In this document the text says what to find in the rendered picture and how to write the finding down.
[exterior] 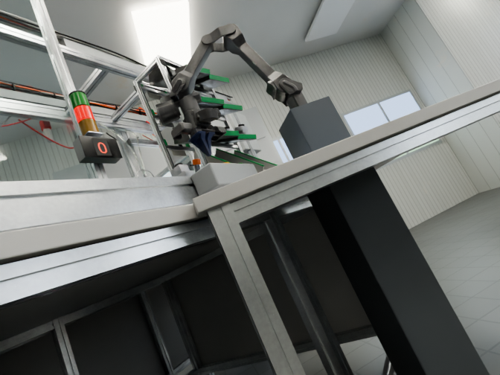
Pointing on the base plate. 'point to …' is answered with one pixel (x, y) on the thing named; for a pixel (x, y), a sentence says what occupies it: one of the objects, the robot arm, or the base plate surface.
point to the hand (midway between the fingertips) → (205, 146)
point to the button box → (220, 175)
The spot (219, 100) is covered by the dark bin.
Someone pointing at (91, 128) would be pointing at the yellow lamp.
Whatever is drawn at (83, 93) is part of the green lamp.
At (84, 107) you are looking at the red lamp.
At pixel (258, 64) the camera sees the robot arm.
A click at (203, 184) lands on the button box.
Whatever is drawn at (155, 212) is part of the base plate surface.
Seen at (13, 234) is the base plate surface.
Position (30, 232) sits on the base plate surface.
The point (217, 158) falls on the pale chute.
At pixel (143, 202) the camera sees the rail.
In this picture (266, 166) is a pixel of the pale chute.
